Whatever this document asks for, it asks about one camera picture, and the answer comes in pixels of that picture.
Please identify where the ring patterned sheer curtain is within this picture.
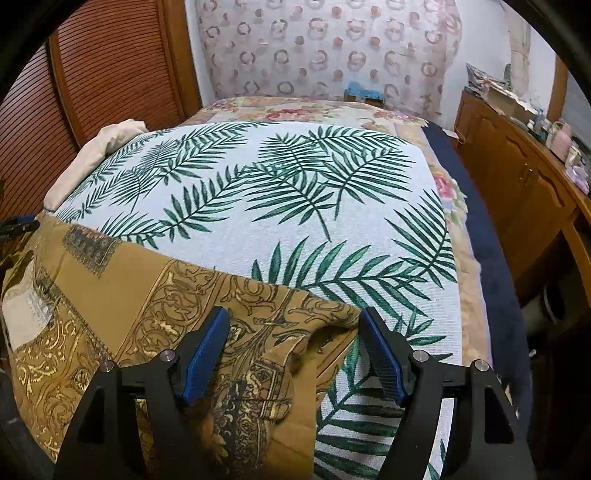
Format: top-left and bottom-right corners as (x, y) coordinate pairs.
(196, 0), (462, 127)

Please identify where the patterned pillow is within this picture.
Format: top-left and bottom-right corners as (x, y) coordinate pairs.
(466, 62), (506, 93)

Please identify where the wooden slatted wardrobe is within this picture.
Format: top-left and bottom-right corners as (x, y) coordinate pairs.
(0, 0), (201, 222)

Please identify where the grey round bin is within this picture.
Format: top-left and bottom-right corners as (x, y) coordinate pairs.
(526, 284), (568, 333)

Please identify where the brown patterned shirt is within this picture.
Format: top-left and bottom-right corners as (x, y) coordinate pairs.
(0, 212), (363, 480)

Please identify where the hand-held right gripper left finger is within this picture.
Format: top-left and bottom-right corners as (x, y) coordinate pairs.
(53, 306), (232, 480)

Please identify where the open cardboard box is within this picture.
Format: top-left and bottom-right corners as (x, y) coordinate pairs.
(487, 85), (536, 123)

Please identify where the blue item on box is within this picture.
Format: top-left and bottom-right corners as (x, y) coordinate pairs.
(344, 80), (386, 107)

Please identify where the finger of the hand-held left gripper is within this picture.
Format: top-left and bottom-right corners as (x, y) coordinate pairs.
(0, 218), (41, 234)

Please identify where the pink bottle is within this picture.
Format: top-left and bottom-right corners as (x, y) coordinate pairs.
(551, 120), (573, 162)

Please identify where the floral blanket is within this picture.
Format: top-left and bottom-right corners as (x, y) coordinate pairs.
(185, 96), (490, 370)

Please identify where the wooden cabinet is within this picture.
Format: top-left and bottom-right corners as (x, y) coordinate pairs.
(455, 90), (591, 305)

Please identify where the cream pillow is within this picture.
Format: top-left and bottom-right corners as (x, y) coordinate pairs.
(44, 119), (148, 208)

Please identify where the navy bed sheet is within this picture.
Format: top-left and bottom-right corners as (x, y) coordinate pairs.
(422, 124), (532, 416)

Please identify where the tied beige curtain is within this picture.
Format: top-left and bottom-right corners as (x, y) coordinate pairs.
(505, 4), (532, 100)

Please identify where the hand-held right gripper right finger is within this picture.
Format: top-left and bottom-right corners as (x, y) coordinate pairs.
(358, 306), (539, 480)

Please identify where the palm leaf print cloth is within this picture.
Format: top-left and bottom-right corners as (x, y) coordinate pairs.
(44, 121), (462, 480)

